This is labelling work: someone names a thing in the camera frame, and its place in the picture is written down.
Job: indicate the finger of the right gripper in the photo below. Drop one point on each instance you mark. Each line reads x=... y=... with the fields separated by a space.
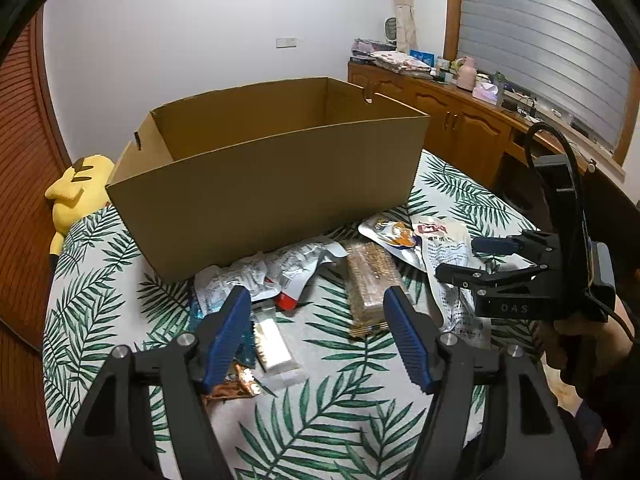
x=535 y=278
x=529 y=244

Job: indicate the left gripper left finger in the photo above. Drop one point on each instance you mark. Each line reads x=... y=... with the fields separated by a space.
x=191 y=365

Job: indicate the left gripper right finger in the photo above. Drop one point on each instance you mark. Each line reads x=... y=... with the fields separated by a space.
x=445 y=367

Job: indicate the person's right hand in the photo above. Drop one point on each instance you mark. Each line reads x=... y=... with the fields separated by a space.
x=583 y=351

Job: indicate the white long snack packet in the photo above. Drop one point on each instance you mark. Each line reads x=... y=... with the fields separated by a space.
x=446 y=248

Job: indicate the copper foil candy wrapper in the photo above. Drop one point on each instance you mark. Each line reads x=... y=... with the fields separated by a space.
x=240 y=383

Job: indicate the blue candy wrapper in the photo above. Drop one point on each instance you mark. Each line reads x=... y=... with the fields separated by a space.
x=246 y=353

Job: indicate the crumpled white snack bag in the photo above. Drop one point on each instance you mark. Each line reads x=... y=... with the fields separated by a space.
x=213 y=285

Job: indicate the palm leaf bed sheet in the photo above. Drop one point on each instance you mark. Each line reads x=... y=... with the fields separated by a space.
x=354 y=415

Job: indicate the small white snack bar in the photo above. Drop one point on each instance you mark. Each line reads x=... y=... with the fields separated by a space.
x=279 y=368

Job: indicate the white orange snack pouch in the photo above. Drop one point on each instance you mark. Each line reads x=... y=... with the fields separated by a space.
x=395 y=237

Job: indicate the clear wrapped biscuit pack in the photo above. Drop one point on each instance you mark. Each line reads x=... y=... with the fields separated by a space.
x=371 y=271

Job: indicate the wooden sideboard cabinet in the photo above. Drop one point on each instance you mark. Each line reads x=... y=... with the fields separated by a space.
x=473 y=136

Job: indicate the crumpled white red bag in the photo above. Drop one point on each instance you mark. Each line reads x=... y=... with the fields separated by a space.
x=291 y=267

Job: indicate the pink tissue box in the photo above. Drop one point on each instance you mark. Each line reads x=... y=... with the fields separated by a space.
x=486 y=91

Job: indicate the brown cardboard box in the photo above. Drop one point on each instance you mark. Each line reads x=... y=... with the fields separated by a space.
x=213 y=178

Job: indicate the pink thermos bottle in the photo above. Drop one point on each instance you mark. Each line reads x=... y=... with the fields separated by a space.
x=466 y=77

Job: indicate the yellow Pikachu plush toy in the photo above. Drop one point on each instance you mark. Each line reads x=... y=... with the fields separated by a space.
x=78 y=192

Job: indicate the grey window blind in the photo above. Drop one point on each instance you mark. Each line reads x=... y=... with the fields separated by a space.
x=563 y=51

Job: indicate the folded floral clothes pile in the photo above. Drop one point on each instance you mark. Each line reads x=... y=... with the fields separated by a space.
x=386 y=56

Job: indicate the wooden louvered wardrobe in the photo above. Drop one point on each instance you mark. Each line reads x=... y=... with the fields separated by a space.
x=33 y=156

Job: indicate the small white fan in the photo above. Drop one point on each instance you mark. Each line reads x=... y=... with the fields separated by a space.
x=390 y=30

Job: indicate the cream curtain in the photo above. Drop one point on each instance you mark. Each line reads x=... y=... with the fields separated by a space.
x=405 y=5

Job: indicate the white wall switch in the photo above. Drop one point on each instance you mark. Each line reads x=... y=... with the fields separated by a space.
x=286 y=43

